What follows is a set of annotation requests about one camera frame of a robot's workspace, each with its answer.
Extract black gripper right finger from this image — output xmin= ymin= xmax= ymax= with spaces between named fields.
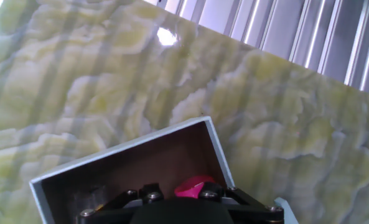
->
xmin=198 ymin=182 xmax=268 ymax=208

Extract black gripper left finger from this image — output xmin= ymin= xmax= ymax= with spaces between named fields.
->
xmin=98 ymin=182 xmax=165 ymax=213

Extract small pink toy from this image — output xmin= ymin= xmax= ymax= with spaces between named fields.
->
xmin=174 ymin=174 xmax=217 ymax=199

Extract small grey toy block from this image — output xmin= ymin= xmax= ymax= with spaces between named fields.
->
xmin=273 ymin=197 xmax=300 ymax=224

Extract light blue gift box base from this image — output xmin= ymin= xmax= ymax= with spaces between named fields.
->
xmin=29 ymin=116 xmax=236 ymax=224

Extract green marble pattern mat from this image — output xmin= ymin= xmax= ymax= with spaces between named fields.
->
xmin=0 ymin=0 xmax=369 ymax=224

